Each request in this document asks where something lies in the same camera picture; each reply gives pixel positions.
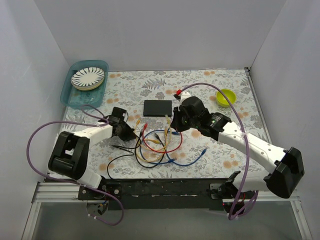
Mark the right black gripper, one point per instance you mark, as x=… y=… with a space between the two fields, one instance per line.
x=178 y=121

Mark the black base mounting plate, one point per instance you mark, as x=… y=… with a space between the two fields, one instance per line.
x=166 y=193

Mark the aluminium frame rail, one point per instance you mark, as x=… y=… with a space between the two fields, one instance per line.
x=158 y=209

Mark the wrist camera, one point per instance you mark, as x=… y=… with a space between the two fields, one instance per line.
x=192 y=106
x=118 y=115

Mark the striped white plate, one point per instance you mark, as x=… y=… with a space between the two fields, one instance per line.
x=88 y=78

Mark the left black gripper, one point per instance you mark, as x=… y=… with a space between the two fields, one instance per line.
x=126 y=132

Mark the black network switch box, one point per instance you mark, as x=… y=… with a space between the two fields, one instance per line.
x=157 y=108

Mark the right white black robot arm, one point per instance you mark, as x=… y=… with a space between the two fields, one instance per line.
x=285 y=167

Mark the lime green bowl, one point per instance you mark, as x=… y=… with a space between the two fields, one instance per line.
x=227 y=96

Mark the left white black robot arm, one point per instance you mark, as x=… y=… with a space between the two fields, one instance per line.
x=70 y=153

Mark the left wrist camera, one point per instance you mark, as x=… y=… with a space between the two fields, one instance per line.
x=118 y=115

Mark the teal plastic tray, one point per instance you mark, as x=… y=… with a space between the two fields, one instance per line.
x=73 y=98

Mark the floral patterned table mat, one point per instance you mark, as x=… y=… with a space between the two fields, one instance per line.
x=195 y=156

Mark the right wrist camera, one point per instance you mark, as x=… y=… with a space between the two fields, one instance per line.
x=192 y=106

